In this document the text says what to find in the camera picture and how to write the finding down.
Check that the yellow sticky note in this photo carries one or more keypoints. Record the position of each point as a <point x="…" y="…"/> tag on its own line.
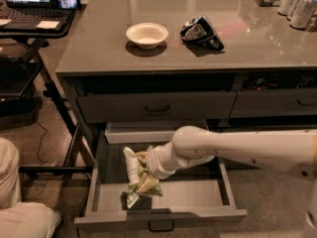
<point x="47" y="24"/>

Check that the white paper bowl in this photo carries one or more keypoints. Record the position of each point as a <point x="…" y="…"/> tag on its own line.
<point x="147" y="35"/>

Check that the black crumpled chip bag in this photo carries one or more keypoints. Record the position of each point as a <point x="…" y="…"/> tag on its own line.
<point x="200" y="31"/>

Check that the smartphone on stand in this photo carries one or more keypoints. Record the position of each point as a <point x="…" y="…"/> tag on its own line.
<point x="66" y="4"/>

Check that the green jalapeno chip bag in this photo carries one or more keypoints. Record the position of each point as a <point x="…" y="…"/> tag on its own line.
<point x="135" y="169"/>

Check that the white can right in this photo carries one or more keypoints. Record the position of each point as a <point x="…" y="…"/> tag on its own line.
<point x="302" y="14"/>

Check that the black laptop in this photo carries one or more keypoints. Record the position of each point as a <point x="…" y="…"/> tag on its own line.
<point x="25" y="15"/>

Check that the open grey middle drawer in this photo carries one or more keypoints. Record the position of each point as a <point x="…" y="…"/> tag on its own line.
<point x="200" y="196"/>

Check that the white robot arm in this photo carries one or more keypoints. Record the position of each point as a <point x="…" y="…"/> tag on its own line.
<point x="292" y="152"/>

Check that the grey counter cabinet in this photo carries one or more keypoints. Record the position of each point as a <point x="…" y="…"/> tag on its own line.
<point x="261" y="51"/>

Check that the grey top right drawer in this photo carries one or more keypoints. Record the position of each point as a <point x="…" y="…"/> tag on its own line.
<point x="275" y="102"/>

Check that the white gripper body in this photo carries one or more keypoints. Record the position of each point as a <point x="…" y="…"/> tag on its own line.
<point x="155" y="164"/>

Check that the grey top left drawer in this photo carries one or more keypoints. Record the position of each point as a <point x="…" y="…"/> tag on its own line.
<point x="101" y="108"/>

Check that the black laptop stand table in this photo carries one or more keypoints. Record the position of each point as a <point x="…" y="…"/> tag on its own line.
<point x="25" y="54"/>

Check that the person leg beige trousers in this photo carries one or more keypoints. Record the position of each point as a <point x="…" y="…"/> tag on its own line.
<point x="20" y="219"/>

